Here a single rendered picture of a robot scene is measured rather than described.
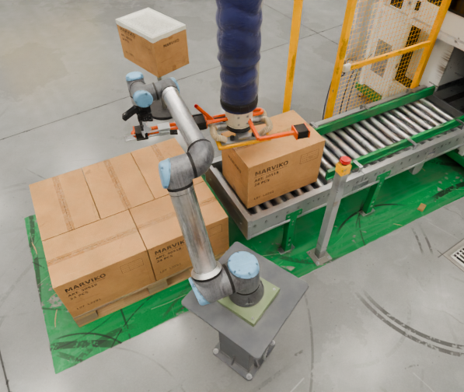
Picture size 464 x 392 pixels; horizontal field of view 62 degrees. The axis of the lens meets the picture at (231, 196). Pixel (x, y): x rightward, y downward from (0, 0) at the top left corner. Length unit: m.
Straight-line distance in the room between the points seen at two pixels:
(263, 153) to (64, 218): 1.46
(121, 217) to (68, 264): 0.47
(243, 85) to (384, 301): 1.89
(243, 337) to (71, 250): 1.32
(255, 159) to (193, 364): 1.41
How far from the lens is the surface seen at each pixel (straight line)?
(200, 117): 2.39
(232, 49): 2.10
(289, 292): 2.16
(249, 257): 1.90
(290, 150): 2.60
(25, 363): 3.12
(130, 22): 4.23
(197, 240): 1.73
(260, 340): 2.03
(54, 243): 2.84
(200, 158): 1.62
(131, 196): 2.94
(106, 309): 3.05
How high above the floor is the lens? 2.63
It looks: 47 degrees down
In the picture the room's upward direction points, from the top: 1 degrees counter-clockwise
